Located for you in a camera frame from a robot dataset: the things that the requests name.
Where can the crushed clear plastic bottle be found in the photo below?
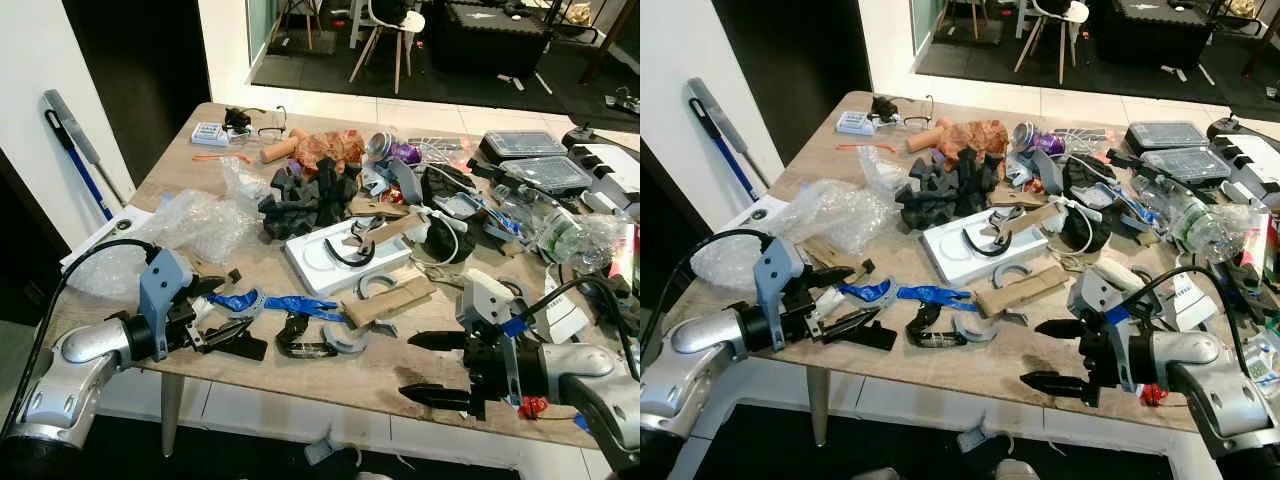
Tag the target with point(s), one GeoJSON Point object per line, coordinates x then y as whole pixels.
{"type": "Point", "coordinates": [565, 235]}
{"type": "Point", "coordinates": [1200, 225]}

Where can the clear bubble wrap sheet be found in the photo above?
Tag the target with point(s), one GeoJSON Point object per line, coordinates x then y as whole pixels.
{"type": "Point", "coordinates": [190, 225]}
{"type": "Point", "coordinates": [830, 212]}

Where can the small grey scrap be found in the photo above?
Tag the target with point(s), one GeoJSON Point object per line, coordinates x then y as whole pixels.
{"type": "Point", "coordinates": [972, 440]}
{"type": "Point", "coordinates": [320, 450]}

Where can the blue plastic strip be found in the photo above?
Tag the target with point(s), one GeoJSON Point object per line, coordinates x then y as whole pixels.
{"type": "Point", "coordinates": [935, 295]}
{"type": "Point", "coordinates": [305, 307]}

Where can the black curved hook part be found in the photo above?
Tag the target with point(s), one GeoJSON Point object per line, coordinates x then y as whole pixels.
{"type": "Point", "coordinates": [340, 262]}
{"type": "Point", "coordinates": [975, 250]}

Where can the brown crumpled paper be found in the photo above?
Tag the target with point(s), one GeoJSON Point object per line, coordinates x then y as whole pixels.
{"type": "Point", "coordinates": [335, 150]}
{"type": "Point", "coordinates": [980, 140]}

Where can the black printed gear pile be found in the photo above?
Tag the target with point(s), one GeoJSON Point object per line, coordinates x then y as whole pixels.
{"type": "Point", "coordinates": [945, 190]}
{"type": "Point", "coordinates": [305, 200]}

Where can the white flat tray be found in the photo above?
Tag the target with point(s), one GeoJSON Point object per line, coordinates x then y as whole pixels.
{"type": "Point", "coordinates": [310, 265]}
{"type": "Point", "coordinates": [950, 250]}

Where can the grey right robot leg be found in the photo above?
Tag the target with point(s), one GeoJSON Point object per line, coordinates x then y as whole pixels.
{"type": "Point", "coordinates": [372, 476]}
{"type": "Point", "coordinates": [1015, 470]}

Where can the black and white power unit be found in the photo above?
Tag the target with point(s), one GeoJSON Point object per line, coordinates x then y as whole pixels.
{"type": "Point", "coordinates": [1245, 150]}
{"type": "Point", "coordinates": [605, 160]}

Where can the white chair with wooden legs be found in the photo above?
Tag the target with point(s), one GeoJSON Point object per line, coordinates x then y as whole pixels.
{"type": "Point", "coordinates": [1075, 12]}
{"type": "Point", "coordinates": [412, 20]}

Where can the white paper scrap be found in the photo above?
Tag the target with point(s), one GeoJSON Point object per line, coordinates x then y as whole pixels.
{"type": "Point", "coordinates": [830, 302]}
{"type": "Point", "coordinates": [210, 310]}

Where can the tan wooden cylinder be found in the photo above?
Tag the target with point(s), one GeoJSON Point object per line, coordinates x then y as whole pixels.
{"type": "Point", "coordinates": [280, 150]}
{"type": "Point", "coordinates": [925, 140]}

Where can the tan ribbed cardboard piece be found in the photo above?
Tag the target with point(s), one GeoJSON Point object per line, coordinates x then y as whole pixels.
{"type": "Point", "coordinates": [390, 300]}
{"type": "Point", "coordinates": [1025, 290]}

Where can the black floor mat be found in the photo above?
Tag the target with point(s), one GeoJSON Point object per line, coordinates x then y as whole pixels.
{"type": "Point", "coordinates": [200, 455]}
{"type": "Point", "coordinates": [800, 450]}

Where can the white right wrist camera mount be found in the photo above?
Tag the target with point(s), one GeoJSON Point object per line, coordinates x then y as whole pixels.
{"type": "Point", "coordinates": [1095, 285]}
{"type": "Point", "coordinates": [485, 295]}

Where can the clear plastic bag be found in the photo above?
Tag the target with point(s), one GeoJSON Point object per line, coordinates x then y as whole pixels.
{"type": "Point", "coordinates": [885, 172]}
{"type": "Point", "coordinates": [243, 185]}

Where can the small red object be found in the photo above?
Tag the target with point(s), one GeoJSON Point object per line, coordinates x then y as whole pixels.
{"type": "Point", "coordinates": [1154, 394]}
{"type": "Point", "coordinates": [533, 406]}

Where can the purple crushed can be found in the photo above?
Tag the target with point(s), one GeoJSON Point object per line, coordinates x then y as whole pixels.
{"type": "Point", "coordinates": [1045, 143]}
{"type": "Point", "coordinates": [400, 152]}

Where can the white paper card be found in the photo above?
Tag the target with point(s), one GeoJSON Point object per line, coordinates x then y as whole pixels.
{"type": "Point", "coordinates": [565, 320]}
{"type": "Point", "coordinates": [1195, 300]}

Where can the black round case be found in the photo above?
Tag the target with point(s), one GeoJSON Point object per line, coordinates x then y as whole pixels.
{"type": "Point", "coordinates": [1085, 175]}
{"type": "Point", "coordinates": [445, 185]}

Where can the small white blister pack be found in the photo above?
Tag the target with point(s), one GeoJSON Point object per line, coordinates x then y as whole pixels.
{"type": "Point", "coordinates": [210, 133]}
{"type": "Point", "coordinates": [856, 123]}

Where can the small black gadget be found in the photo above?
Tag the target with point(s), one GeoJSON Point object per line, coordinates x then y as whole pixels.
{"type": "Point", "coordinates": [884, 108]}
{"type": "Point", "coordinates": [237, 120]}

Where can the tan cardboard strip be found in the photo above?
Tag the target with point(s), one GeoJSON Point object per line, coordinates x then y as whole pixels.
{"type": "Point", "coordinates": [1035, 218]}
{"type": "Point", "coordinates": [395, 228]}

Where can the grey left robot leg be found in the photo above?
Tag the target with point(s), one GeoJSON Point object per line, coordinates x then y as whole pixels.
{"type": "Point", "coordinates": [875, 474]}

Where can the black plastic clip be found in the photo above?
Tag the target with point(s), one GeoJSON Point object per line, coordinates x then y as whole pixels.
{"type": "Point", "coordinates": [930, 340]}
{"type": "Point", "coordinates": [300, 350]}

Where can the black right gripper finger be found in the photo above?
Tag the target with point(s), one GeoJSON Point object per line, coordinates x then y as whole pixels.
{"type": "Point", "coordinates": [1062, 329]}
{"type": "Point", "coordinates": [1060, 384]}
{"type": "Point", "coordinates": [440, 397]}
{"type": "Point", "coordinates": [445, 341]}

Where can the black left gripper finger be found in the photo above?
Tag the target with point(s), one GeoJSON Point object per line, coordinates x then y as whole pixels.
{"type": "Point", "coordinates": [830, 276]}
{"type": "Point", "coordinates": [235, 345]}
{"type": "Point", "coordinates": [215, 283]}
{"type": "Point", "coordinates": [860, 332]}

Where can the red and pink tube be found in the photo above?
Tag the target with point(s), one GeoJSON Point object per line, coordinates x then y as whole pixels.
{"type": "Point", "coordinates": [625, 255]}
{"type": "Point", "coordinates": [1272, 240]}

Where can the wooden table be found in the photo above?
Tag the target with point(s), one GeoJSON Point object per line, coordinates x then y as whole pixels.
{"type": "Point", "coordinates": [330, 385]}
{"type": "Point", "coordinates": [960, 375]}

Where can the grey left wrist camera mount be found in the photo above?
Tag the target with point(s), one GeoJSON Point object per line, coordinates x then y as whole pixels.
{"type": "Point", "coordinates": [778, 270]}
{"type": "Point", "coordinates": [160, 285]}

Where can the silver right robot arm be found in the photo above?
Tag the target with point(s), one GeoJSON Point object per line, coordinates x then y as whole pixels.
{"type": "Point", "coordinates": [1190, 360]}
{"type": "Point", "coordinates": [580, 375]}

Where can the grey curved plastic part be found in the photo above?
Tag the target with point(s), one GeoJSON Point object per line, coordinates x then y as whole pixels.
{"type": "Point", "coordinates": [1050, 170]}
{"type": "Point", "coordinates": [408, 180]}

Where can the black clear-lidded food container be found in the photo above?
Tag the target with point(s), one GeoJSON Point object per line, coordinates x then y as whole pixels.
{"type": "Point", "coordinates": [1188, 164]}
{"type": "Point", "coordinates": [522, 145]}
{"type": "Point", "coordinates": [1165, 136]}
{"type": "Point", "coordinates": [545, 173]}

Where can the dark blue carpet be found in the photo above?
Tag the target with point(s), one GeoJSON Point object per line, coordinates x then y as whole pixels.
{"type": "Point", "coordinates": [330, 70]}
{"type": "Point", "coordinates": [960, 60]}

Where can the grey robot leg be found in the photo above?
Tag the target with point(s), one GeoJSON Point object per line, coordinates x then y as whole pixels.
{"type": "Point", "coordinates": [372, 476]}
{"type": "Point", "coordinates": [875, 474]}
{"type": "Point", "coordinates": [1015, 470]}

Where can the black equipment case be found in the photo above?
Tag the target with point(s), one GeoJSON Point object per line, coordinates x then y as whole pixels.
{"type": "Point", "coordinates": [490, 40]}
{"type": "Point", "coordinates": [1150, 35]}

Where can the orange plastic strip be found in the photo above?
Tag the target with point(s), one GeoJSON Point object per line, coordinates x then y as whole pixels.
{"type": "Point", "coordinates": [215, 157]}
{"type": "Point", "coordinates": [860, 148]}

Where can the black bag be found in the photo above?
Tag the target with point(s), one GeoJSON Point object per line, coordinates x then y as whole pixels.
{"type": "Point", "coordinates": [388, 10]}
{"type": "Point", "coordinates": [1050, 6]}

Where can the clear printed wrapper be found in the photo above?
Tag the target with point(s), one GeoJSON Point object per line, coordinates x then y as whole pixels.
{"type": "Point", "coordinates": [1085, 138]}
{"type": "Point", "coordinates": [440, 148]}

